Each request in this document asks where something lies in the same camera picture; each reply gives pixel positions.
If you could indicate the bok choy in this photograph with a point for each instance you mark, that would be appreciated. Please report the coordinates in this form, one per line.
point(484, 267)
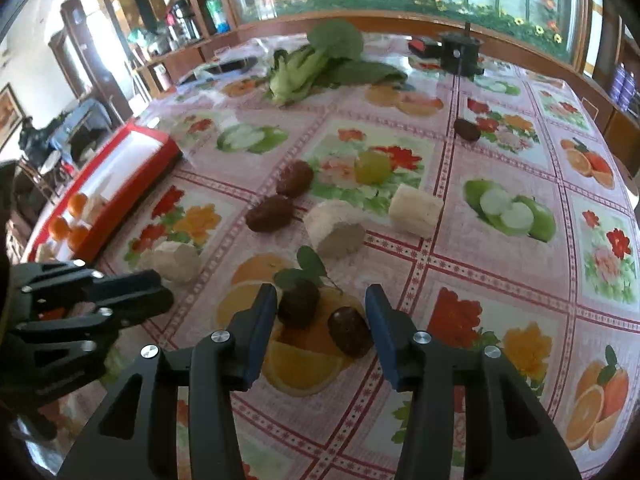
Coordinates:
point(335, 40)

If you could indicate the framed painting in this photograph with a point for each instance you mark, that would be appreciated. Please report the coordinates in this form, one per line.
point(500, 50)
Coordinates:
point(9, 110)

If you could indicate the purple can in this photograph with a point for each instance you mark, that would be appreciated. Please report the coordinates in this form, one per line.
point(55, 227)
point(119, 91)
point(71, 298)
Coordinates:
point(620, 82)
point(632, 90)

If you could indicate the black thermos jug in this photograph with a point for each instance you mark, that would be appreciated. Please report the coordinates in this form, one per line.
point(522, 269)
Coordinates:
point(182, 20)

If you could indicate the smartphone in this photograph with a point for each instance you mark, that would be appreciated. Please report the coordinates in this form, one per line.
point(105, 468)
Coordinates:
point(230, 66)

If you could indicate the large sugarcane chunk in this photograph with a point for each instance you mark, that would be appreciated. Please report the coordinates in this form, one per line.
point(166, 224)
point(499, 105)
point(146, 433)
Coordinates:
point(94, 207)

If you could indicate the long sugarcane piece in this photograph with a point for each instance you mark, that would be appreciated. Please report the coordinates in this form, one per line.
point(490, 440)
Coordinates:
point(45, 252)

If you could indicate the red and white tray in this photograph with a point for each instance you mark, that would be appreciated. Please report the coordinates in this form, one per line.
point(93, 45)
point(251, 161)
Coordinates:
point(150, 147)

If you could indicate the black stand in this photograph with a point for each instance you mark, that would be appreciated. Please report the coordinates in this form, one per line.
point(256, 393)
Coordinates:
point(457, 52)

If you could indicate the red and black device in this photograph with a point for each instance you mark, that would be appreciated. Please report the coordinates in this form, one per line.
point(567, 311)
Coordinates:
point(422, 47)

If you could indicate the green plastic bottle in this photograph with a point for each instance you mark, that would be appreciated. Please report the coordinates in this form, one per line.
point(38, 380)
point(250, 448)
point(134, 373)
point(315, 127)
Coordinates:
point(216, 7)

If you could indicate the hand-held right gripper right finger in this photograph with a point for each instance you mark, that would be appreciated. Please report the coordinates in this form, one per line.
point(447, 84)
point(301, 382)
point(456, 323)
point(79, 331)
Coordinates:
point(382, 340)

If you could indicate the orange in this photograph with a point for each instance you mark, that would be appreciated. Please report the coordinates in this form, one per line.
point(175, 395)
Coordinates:
point(78, 237)
point(76, 205)
point(59, 227)

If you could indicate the green grape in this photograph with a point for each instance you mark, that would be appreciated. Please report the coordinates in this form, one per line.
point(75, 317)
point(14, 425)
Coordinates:
point(372, 166)

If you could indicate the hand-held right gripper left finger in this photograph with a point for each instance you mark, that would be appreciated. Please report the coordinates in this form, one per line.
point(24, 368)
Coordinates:
point(262, 330)

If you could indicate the blue cloth covered table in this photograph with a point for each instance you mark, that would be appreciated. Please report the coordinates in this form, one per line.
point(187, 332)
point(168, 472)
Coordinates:
point(85, 120)

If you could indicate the red jujube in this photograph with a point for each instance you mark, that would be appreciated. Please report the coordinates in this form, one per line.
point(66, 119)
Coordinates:
point(270, 212)
point(298, 302)
point(295, 178)
point(350, 331)
point(467, 129)

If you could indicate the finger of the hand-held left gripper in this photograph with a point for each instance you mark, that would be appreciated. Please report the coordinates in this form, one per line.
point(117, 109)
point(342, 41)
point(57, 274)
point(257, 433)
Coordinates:
point(145, 306)
point(130, 282)

